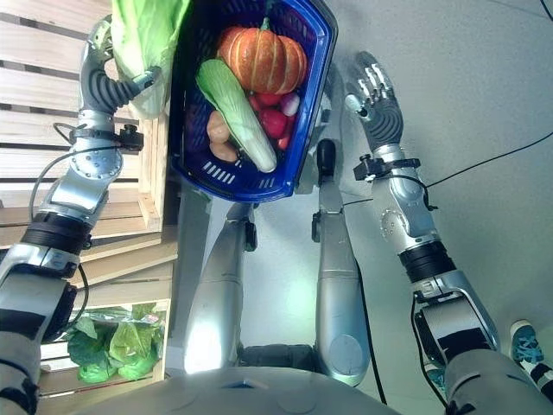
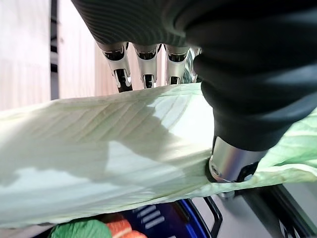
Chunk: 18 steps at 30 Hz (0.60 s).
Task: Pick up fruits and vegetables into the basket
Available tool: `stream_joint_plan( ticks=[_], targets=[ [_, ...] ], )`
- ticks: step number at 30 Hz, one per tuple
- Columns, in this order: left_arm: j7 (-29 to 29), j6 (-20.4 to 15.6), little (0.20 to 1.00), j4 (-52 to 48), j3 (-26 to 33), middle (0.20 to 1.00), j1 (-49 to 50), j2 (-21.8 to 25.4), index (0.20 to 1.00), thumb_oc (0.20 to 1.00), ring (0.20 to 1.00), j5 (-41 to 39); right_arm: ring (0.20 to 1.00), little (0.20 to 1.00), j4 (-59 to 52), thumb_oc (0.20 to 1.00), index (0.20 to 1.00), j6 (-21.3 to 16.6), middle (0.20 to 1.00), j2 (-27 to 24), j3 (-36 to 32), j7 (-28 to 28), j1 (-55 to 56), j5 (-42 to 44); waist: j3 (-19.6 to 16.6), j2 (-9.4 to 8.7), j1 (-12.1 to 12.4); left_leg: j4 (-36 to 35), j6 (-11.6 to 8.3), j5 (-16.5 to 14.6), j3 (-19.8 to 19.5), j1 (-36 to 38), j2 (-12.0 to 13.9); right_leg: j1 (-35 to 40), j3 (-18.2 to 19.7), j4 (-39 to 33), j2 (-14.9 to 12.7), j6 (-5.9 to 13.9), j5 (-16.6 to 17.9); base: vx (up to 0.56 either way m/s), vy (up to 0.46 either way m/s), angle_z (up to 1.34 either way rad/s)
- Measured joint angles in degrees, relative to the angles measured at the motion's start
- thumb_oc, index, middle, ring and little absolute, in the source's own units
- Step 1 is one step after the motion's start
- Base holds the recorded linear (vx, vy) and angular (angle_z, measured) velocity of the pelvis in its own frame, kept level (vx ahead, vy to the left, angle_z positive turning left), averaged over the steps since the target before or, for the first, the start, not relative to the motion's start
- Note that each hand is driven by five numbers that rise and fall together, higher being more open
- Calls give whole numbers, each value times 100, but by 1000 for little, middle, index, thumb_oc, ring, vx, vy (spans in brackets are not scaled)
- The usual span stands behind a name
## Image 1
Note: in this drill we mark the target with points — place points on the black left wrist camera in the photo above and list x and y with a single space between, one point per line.
131 137

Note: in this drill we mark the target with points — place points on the slanted wooden plank crate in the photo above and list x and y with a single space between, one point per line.
129 255

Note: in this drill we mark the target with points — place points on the small red fruit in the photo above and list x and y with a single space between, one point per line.
284 141

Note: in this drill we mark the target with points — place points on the silver left robot leg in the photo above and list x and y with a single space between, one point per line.
220 294

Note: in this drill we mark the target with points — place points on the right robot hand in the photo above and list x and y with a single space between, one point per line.
384 119

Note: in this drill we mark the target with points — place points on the low wooden crate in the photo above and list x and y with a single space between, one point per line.
160 359

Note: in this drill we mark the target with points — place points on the dark green lettuce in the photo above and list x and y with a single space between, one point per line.
88 346

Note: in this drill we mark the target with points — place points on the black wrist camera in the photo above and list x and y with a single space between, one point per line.
366 167
131 137

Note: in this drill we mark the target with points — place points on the tall wooden slatted crate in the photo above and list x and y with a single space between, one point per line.
34 86

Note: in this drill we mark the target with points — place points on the green leafy cabbage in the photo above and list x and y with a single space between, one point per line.
140 39

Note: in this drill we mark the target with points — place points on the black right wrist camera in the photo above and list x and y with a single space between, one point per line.
366 167

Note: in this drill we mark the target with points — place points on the pink white onion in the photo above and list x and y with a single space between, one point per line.
290 104

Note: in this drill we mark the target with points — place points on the light green wrapped lettuce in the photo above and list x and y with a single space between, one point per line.
131 346

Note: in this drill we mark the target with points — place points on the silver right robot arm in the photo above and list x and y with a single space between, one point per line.
410 216

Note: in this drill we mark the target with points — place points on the grey robot torso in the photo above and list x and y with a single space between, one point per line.
259 393

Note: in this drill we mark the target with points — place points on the orange striped pumpkin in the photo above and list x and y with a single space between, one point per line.
263 60

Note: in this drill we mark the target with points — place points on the blue plastic shopping basket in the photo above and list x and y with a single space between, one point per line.
190 142

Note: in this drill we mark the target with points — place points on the red tomato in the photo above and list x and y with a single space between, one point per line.
268 99

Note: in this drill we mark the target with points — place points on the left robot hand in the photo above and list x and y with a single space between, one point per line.
98 88

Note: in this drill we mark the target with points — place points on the pale green napa cabbage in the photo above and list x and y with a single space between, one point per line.
235 108

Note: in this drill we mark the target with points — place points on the tan butternut squash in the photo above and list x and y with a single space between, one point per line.
218 134

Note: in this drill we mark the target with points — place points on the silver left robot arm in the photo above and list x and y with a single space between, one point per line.
82 173

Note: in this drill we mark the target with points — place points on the person's teal shoe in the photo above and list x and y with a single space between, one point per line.
436 379
526 343

